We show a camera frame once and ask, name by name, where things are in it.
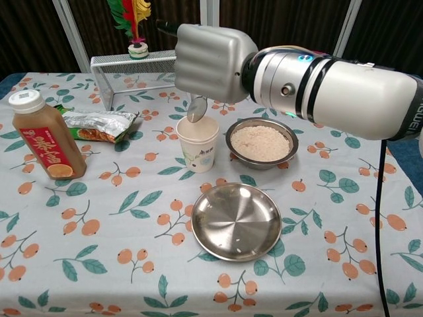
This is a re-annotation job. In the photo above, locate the white wire rack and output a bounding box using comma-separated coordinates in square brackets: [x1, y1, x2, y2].
[90, 49, 178, 112]

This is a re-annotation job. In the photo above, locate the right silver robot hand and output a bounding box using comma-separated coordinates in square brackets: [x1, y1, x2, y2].
[157, 22, 259, 103]

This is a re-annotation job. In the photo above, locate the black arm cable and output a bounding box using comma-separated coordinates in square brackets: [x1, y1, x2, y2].
[375, 138, 391, 317]

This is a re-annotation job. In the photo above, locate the steel plate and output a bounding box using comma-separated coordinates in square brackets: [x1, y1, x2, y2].
[191, 182, 283, 263]

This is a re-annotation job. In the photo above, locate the steel bowl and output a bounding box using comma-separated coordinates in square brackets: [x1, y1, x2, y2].
[225, 117, 297, 170]

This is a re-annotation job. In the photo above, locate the dark partition panel white frame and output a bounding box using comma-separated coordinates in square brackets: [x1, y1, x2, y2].
[211, 0, 361, 59]
[54, 0, 212, 75]
[0, 0, 85, 79]
[333, 0, 423, 79]

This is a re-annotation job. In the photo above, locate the floral tablecloth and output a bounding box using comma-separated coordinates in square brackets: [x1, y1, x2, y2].
[0, 71, 423, 317]

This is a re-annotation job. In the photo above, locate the metal spoon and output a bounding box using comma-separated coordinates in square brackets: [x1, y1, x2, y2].
[186, 95, 208, 123]

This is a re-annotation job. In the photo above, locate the orange sauce bottle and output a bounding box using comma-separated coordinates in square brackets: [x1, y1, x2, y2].
[8, 89, 88, 181]

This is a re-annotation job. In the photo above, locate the white paper cup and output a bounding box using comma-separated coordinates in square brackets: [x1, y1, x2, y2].
[175, 116, 220, 174]

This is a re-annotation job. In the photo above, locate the green silver snack packet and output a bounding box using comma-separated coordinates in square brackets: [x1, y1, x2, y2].
[54, 104, 140, 144]

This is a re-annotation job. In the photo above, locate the colourful feather shuttlecock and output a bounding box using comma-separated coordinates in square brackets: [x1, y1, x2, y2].
[106, 0, 153, 61]

